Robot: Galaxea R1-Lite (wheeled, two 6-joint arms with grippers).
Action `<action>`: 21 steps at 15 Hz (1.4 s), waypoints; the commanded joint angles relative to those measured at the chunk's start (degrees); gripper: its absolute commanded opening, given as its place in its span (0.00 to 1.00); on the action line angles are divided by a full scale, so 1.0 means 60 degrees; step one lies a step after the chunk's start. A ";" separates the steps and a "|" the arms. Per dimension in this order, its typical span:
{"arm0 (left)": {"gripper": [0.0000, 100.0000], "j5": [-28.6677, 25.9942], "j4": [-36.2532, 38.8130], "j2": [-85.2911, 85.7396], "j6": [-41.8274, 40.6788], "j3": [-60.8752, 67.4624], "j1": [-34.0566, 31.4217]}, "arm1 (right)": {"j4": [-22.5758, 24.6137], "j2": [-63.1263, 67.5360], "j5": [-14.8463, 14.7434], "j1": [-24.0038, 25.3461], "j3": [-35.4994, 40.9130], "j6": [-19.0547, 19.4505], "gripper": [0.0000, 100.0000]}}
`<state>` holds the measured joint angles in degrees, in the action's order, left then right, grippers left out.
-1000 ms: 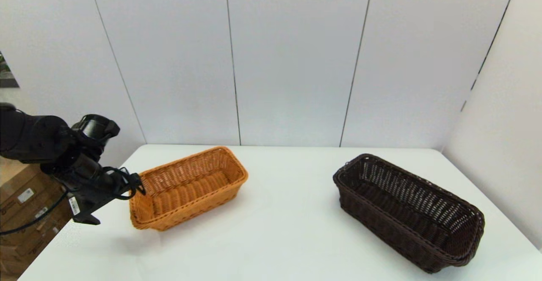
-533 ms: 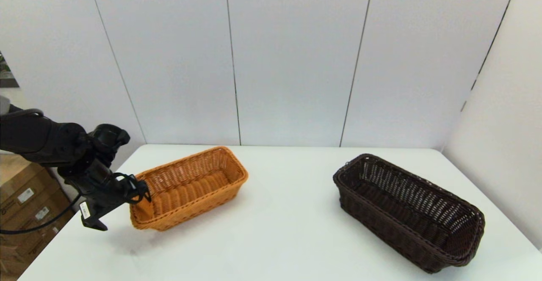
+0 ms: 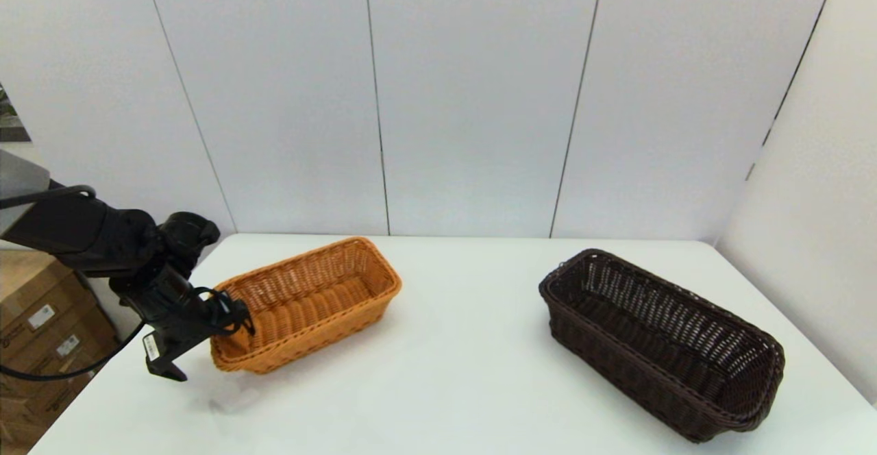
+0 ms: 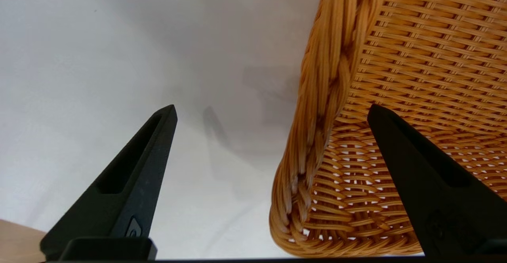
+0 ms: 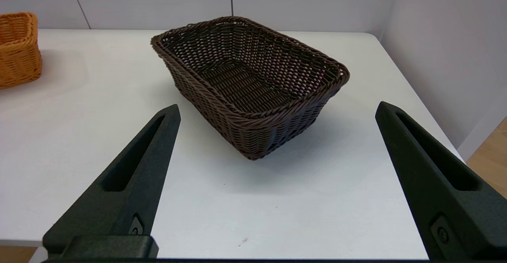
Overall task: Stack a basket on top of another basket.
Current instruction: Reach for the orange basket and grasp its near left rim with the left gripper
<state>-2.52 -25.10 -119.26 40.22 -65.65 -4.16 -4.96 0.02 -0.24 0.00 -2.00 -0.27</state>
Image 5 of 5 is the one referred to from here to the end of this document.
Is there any orange wicker basket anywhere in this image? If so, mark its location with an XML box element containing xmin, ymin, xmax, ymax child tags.
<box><xmin>0</xmin><ymin>12</ymin><xmax>42</xmax><ymax>90</ymax></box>

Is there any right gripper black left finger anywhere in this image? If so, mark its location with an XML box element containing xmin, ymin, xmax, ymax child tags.
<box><xmin>42</xmin><ymin>105</ymin><xmax>181</xmax><ymax>260</ymax></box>

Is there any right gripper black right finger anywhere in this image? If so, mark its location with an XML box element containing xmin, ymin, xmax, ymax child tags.
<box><xmin>375</xmin><ymin>101</ymin><xmax>507</xmax><ymax>260</ymax></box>

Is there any dark brown wicker basket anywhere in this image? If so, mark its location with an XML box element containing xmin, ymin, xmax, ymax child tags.
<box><xmin>151</xmin><ymin>16</ymin><xmax>350</xmax><ymax>160</ymax></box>

